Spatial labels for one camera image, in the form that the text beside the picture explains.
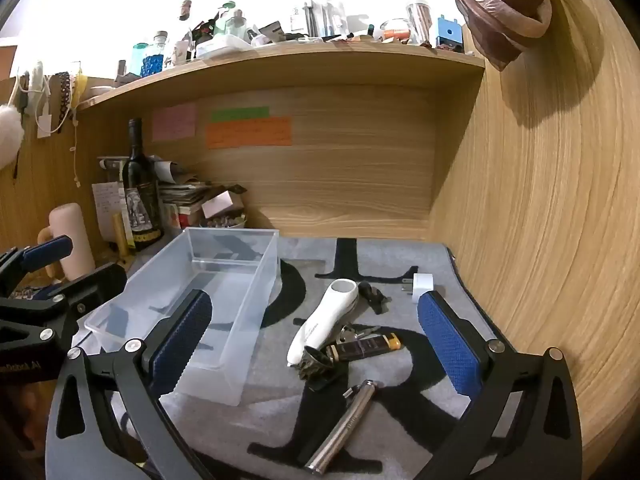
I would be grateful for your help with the beige slim tube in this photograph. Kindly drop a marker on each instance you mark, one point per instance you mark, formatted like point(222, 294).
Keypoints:
point(118, 232)

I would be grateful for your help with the grey mat with black print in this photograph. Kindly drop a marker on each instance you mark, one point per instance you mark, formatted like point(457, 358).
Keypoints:
point(385, 265)

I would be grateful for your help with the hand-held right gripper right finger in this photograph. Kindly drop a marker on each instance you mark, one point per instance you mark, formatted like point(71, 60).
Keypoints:
point(450, 347)

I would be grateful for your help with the clear pen holder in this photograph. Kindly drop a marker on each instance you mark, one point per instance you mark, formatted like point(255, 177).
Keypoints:
point(320, 15)

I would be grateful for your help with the white fluffy ball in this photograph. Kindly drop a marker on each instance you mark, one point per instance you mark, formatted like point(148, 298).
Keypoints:
point(9, 135)

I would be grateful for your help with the rolled newspaper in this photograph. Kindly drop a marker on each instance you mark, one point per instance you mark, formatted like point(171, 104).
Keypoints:
point(160, 167)

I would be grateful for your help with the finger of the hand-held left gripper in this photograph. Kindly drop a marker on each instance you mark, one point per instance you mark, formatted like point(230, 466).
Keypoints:
point(47, 252)
point(95, 280)

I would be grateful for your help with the white flat box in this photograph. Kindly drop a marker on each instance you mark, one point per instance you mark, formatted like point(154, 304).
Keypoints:
point(222, 46)

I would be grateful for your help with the beige rounded cylinder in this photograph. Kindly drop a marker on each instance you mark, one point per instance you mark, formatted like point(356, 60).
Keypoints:
point(72, 240)

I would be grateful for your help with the white handheld massager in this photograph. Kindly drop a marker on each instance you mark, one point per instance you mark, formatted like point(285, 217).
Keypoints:
point(320, 325)

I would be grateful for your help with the stack of books and papers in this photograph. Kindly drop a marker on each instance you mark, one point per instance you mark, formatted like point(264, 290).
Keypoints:
point(185, 192)

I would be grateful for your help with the clear glass jar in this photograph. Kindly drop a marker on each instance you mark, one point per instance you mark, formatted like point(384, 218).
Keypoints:
point(419, 22)

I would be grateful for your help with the bowl of small stones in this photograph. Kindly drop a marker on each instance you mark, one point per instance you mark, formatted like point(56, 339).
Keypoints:
point(222, 222)

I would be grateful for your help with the blue small box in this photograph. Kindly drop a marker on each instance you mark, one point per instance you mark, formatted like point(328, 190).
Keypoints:
point(448, 32)

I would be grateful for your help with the small black clip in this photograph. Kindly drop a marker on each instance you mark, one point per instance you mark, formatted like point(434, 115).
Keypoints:
point(372, 297)

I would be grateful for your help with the pink sticky note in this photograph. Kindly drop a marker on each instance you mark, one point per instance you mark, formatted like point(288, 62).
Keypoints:
point(174, 122)

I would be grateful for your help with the blue patterned bottle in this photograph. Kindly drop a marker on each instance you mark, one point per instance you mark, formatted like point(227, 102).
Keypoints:
point(152, 60)

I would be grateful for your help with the white fruit print carton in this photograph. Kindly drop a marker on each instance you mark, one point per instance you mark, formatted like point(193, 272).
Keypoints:
point(175, 216)

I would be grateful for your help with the dark wine bottle elephant label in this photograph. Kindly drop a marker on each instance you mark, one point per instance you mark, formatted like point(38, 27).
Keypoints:
point(140, 195)

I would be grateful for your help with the black studded hair clip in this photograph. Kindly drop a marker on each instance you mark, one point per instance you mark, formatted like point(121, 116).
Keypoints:
point(320, 370)

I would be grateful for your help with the striped hanging cloth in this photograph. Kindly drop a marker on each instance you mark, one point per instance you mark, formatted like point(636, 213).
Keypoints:
point(495, 10)

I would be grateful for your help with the orange sticky note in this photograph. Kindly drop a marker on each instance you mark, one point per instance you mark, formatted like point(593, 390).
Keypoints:
point(249, 133)

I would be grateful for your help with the green sticky note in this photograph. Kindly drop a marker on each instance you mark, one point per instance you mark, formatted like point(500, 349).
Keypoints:
point(240, 114)

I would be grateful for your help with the black gold cylindrical lighter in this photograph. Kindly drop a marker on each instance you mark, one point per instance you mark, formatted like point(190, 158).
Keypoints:
point(365, 347)

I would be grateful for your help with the white charger plug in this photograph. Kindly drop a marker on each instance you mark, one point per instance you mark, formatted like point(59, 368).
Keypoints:
point(422, 287)

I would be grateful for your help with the white card box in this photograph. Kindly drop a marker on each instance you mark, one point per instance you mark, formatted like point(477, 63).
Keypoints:
point(217, 203)

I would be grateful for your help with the clear plastic storage box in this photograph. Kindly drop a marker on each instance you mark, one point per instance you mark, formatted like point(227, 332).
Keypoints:
point(225, 280)

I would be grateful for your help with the white handwritten note paper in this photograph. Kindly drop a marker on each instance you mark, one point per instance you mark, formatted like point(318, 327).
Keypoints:
point(106, 205)

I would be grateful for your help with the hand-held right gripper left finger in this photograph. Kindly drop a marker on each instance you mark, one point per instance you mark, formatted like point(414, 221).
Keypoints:
point(182, 340)

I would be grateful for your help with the silver metal flashlight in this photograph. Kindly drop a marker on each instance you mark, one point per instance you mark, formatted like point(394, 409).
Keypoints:
point(345, 427)

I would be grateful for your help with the wooden shelf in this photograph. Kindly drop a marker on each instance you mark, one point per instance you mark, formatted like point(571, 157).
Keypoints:
point(300, 60)

